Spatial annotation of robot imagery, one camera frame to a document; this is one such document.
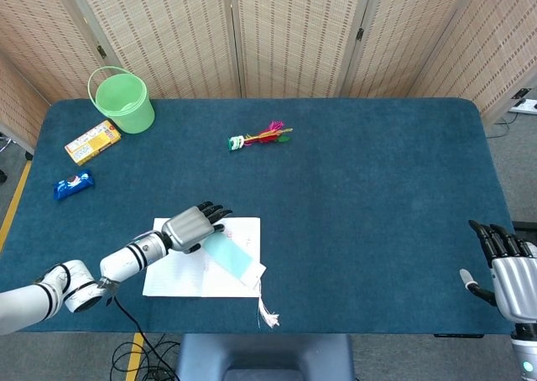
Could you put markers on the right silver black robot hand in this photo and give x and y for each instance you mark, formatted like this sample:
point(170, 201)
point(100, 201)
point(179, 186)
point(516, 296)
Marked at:
point(518, 288)

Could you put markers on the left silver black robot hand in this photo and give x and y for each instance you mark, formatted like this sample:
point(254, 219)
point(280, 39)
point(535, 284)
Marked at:
point(189, 230)

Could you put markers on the light blue tasselled bookmark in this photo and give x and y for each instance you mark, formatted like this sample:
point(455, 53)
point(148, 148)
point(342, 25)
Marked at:
point(230, 255)

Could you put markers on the white lined notebook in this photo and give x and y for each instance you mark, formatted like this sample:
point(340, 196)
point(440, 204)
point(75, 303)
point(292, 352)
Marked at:
point(176, 280)

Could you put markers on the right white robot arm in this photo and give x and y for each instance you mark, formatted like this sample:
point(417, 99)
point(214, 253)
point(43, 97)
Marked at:
point(524, 347)

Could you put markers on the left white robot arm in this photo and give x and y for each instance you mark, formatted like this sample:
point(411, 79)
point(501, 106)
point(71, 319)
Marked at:
point(126, 261)

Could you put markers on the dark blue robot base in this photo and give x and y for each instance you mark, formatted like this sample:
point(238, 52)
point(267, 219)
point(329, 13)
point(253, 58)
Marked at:
point(264, 356)

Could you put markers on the black table control panel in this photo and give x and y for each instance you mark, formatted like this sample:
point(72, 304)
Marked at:
point(457, 335)

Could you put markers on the colourful feather shuttlecock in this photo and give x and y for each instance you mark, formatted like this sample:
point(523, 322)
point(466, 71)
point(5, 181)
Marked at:
point(237, 142)

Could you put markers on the blue cookie packet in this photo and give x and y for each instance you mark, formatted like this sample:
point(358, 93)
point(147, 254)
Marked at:
point(73, 184)

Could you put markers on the green plastic bucket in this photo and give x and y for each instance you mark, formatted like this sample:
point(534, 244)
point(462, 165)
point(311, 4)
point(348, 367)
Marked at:
point(134, 116)

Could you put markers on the yellow biscuit box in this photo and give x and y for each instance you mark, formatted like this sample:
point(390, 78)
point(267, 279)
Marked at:
point(92, 142)

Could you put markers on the white power strip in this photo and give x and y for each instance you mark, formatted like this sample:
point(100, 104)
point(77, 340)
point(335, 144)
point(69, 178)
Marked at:
point(526, 106)

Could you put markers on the woven folding screen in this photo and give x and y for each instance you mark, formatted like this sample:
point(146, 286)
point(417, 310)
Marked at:
point(293, 37)

